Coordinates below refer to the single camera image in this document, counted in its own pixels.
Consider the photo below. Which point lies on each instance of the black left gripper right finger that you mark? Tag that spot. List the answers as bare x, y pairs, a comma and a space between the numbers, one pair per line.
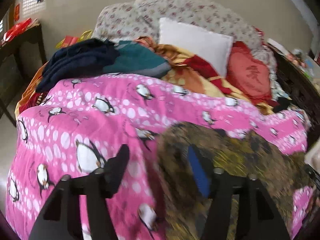
258, 216

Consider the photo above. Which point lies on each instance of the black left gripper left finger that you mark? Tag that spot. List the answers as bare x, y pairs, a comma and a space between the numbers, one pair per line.
60, 217

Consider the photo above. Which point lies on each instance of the brown yellow patterned garment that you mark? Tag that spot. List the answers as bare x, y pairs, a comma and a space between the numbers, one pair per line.
186, 209

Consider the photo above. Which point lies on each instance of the pink penguin quilt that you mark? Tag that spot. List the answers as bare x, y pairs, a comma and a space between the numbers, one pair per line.
83, 122

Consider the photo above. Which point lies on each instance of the blue white patterned cloth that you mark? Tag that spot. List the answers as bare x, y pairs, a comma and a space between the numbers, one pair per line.
276, 90

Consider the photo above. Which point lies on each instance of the dark carved wooden cabinet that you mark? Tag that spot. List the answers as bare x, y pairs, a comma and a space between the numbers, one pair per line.
301, 91

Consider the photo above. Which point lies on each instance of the red heart cushion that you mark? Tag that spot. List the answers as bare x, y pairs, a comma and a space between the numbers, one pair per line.
248, 74

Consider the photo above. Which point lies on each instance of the orange red yellow blanket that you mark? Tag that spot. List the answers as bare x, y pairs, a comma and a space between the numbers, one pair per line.
189, 72

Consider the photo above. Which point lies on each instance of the white square pillow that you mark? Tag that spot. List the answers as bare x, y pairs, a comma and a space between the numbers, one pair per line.
213, 47

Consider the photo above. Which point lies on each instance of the teal grey garment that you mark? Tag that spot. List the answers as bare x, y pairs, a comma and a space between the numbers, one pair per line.
137, 59

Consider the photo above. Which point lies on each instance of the dark wooden side table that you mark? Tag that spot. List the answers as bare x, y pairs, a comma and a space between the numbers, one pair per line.
32, 35

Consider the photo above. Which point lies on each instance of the red bag on table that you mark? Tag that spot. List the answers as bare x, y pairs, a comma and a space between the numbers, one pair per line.
16, 30

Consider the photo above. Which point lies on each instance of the floral padded headboard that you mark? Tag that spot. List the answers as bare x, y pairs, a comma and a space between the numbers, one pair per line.
130, 20

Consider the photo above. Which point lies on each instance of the red sign on wall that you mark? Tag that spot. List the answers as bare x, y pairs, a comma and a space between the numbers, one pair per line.
17, 12

